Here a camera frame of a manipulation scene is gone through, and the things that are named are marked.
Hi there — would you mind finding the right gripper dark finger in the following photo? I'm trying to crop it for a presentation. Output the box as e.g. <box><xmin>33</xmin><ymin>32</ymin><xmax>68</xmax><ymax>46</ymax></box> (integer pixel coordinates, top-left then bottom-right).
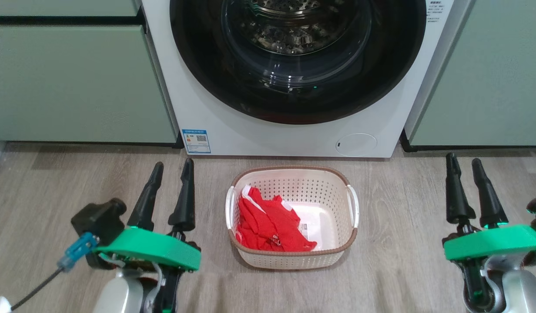
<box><xmin>471</xmin><ymin>158</ymin><xmax>509</xmax><ymax>229</ymax></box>
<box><xmin>445</xmin><ymin>152</ymin><xmax>476</xmax><ymax>225</ymax></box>

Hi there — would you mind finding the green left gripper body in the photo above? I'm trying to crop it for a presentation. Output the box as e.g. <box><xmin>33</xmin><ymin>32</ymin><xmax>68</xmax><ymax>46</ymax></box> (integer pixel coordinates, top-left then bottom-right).
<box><xmin>94</xmin><ymin>227</ymin><xmax>202</xmax><ymax>272</ymax></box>

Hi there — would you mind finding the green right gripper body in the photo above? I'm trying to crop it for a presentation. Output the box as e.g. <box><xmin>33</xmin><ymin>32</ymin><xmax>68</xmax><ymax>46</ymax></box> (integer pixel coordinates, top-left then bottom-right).
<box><xmin>442</xmin><ymin>224</ymin><xmax>536</xmax><ymax>262</ymax></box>

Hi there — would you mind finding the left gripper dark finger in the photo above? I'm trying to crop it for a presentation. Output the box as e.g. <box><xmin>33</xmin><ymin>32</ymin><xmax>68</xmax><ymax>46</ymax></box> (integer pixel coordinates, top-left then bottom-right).
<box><xmin>168</xmin><ymin>158</ymin><xmax>196</xmax><ymax>232</ymax></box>
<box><xmin>127</xmin><ymin>162</ymin><xmax>164</xmax><ymax>232</ymax></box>

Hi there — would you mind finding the red garment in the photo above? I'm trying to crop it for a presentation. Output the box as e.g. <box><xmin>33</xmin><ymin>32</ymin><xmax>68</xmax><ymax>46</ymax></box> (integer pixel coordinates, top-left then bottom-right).
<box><xmin>235</xmin><ymin>187</ymin><xmax>318</xmax><ymax>253</ymax></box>

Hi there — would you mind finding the white front-load washing machine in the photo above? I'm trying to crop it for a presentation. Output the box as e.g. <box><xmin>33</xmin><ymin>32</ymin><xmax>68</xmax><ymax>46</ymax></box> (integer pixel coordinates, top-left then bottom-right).
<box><xmin>141</xmin><ymin>0</ymin><xmax>473</xmax><ymax>158</ymax></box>

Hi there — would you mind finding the washing machine drum opening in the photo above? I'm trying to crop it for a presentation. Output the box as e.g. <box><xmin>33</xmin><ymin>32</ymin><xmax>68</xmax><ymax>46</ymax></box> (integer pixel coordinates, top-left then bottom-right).
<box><xmin>227</xmin><ymin>0</ymin><xmax>369</xmax><ymax>56</ymax></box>

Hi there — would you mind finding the blue energy label sticker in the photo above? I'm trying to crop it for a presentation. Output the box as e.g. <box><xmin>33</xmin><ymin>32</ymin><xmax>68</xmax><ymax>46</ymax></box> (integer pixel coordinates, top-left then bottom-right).
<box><xmin>182</xmin><ymin>129</ymin><xmax>211</xmax><ymax>154</ymax></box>

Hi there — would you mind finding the round white filter cover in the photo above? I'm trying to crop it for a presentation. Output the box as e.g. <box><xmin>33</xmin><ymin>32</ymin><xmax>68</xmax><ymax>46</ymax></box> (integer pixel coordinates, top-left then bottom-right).
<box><xmin>335</xmin><ymin>133</ymin><xmax>378</xmax><ymax>157</ymax></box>

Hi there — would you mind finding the pale green cabinet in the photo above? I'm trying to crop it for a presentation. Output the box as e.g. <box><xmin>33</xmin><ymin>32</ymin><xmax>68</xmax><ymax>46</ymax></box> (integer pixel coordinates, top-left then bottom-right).
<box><xmin>0</xmin><ymin>0</ymin><xmax>184</xmax><ymax>148</ymax></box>
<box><xmin>401</xmin><ymin>0</ymin><xmax>536</xmax><ymax>153</ymax></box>

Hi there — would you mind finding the cream perforated laundry basket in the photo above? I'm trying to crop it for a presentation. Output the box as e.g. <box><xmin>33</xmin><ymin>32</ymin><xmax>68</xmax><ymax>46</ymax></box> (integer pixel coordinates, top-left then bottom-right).
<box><xmin>225</xmin><ymin>166</ymin><xmax>360</xmax><ymax>270</ymax></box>

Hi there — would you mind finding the small printed text sticker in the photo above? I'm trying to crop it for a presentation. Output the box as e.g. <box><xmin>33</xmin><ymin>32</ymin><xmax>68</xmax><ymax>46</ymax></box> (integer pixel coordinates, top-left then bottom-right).
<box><xmin>427</xmin><ymin>0</ymin><xmax>445</xmax><ymax>22</ymax></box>

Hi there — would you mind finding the blue cable connector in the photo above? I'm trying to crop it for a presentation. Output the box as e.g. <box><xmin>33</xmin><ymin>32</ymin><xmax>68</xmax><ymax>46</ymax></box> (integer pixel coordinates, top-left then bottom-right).
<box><xmin>57</xmin><ymin>232</ymin><xmax>100</xmax><ymax>273</ymax></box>

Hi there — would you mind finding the thin black cable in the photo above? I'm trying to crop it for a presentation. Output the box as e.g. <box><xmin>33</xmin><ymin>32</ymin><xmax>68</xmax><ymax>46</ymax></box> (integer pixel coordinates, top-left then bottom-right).
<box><xmin>10</xmin><ymin>267</ymin><xmax>63</xmax><ymax>311</ymax></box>

